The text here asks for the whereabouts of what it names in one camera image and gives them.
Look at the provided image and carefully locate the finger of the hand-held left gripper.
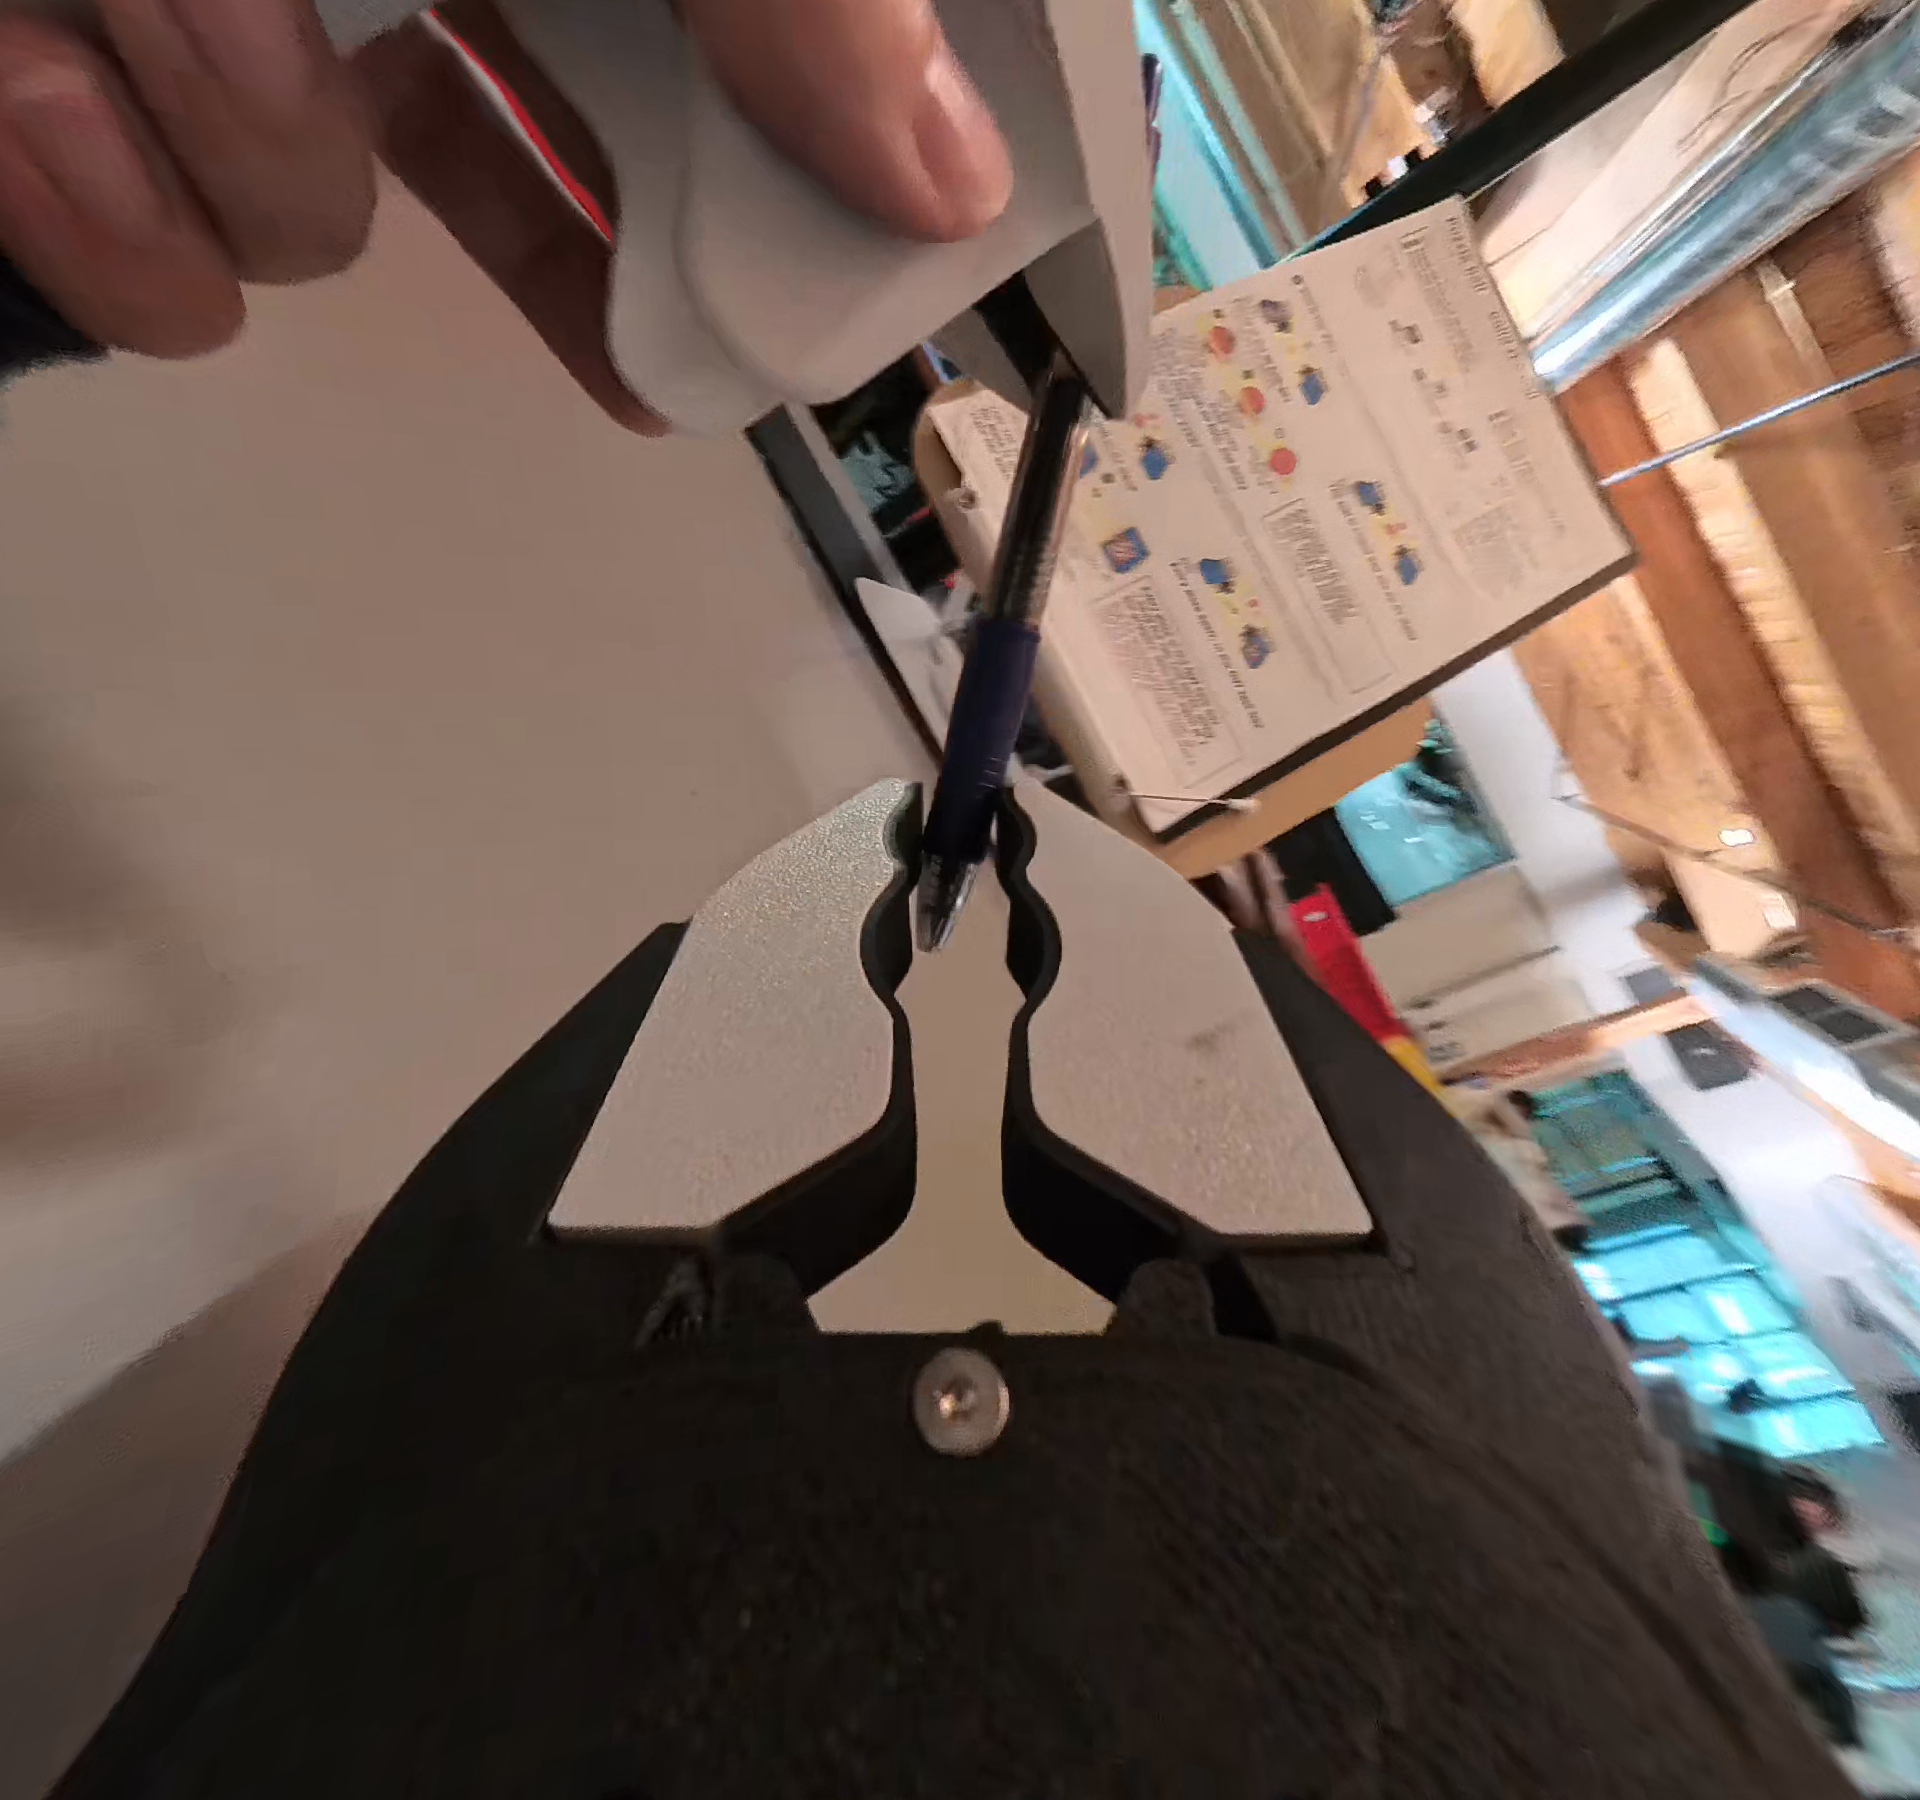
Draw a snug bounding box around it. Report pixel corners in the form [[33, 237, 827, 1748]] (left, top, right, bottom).
[[966, 0, 1160, 416], [495, 0, 1037, 438]]

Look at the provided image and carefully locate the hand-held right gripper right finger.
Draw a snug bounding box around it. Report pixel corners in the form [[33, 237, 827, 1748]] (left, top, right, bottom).
[[1000, 773, 1381, 1255]]

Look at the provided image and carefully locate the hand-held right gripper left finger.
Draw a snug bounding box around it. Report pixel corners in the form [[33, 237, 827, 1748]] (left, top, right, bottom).
[[550, 779, 925, 1247]]

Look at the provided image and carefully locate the blue ballpoint pen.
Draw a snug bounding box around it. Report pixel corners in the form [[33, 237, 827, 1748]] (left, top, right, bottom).
[[910, 376, 1091, 956]]

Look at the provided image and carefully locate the person's left hand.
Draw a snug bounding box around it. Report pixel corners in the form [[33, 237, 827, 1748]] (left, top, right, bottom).
[[0, 0, 1016, 438]]

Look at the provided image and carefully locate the red plastic bin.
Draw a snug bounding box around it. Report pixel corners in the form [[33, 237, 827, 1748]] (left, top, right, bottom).
[[1284, 886, 1411, 1051]]

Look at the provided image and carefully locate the white stand base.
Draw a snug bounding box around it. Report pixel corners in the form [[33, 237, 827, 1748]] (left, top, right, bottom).
[[855, 576, 961, 751]]

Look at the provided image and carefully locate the instruction sheet board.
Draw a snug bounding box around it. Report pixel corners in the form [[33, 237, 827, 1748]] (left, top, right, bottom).
[[917, 196, 1640, 877]]

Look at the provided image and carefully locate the black pole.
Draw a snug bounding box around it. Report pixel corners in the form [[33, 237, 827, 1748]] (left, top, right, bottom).
[[1289, 0, 1920, 258]]

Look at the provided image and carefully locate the red and white wire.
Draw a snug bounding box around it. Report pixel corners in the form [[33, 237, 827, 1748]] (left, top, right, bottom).
[[414, 0, 624, 247]]

